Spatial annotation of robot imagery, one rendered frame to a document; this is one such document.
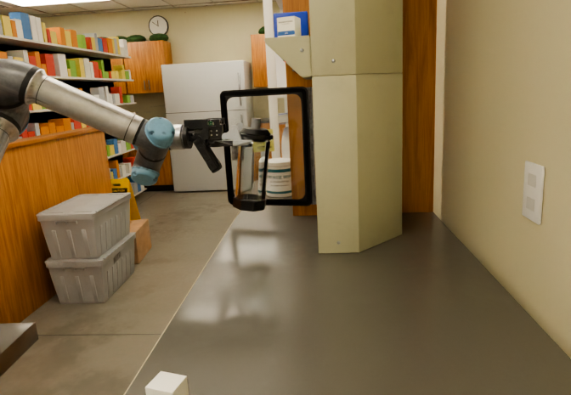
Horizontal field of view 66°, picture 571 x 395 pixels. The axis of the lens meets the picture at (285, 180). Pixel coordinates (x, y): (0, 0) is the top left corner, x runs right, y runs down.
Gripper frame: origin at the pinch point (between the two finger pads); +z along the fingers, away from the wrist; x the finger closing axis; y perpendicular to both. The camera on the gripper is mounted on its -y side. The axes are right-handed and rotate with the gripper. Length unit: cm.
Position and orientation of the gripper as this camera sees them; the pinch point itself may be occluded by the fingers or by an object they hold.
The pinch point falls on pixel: (252, 141)
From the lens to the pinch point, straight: 130.0
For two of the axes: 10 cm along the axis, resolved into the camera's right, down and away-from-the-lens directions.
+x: 0.7, -2.0, 9.8
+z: 10.0, -0.3, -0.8
